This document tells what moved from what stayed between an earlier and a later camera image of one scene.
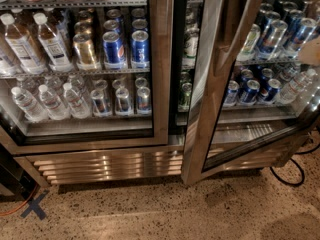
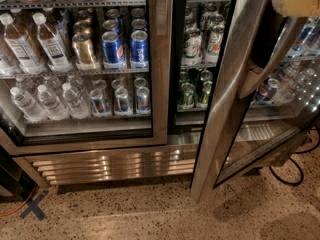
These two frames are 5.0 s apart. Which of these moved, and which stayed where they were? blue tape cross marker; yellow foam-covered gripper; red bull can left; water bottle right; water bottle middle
Moved: yellow foam-covered gripper
Stayed: water bottle middle; red bull can left; water bottle right; blue tape cross marker
